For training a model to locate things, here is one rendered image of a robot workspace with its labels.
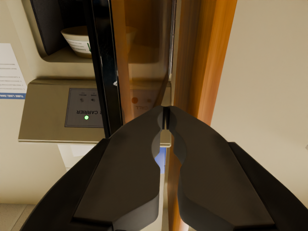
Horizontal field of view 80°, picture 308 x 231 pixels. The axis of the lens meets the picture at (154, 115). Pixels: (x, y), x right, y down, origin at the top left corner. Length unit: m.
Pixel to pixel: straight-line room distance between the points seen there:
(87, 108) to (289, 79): 0.92
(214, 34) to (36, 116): 0.38
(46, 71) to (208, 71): 0.35
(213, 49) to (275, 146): 1.04
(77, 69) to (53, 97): 0.08
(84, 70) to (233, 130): 0.88
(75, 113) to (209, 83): 0.28
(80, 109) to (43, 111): 0.08
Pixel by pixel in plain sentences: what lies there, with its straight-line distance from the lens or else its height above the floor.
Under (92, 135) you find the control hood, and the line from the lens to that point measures 0.41.
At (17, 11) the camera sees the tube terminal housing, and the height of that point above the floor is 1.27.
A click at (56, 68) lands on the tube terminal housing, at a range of 0.48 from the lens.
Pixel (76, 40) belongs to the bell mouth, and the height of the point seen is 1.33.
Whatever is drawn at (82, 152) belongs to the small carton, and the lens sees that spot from 0.48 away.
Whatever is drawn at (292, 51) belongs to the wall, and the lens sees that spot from 1.03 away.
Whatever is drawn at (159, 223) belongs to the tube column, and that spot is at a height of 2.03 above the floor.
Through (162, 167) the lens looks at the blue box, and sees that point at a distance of 0.44.
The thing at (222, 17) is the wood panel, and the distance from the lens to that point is 0.33.
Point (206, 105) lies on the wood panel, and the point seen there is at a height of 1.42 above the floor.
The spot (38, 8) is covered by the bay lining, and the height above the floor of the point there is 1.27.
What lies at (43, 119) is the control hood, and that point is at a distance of 0.46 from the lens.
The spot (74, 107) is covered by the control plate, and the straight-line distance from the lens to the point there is 0.43.
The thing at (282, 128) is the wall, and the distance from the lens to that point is 1.23.
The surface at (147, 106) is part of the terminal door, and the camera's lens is 0.18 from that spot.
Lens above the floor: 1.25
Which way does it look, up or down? 33 degrees up
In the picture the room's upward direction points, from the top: 179 degrees counter-clockwise
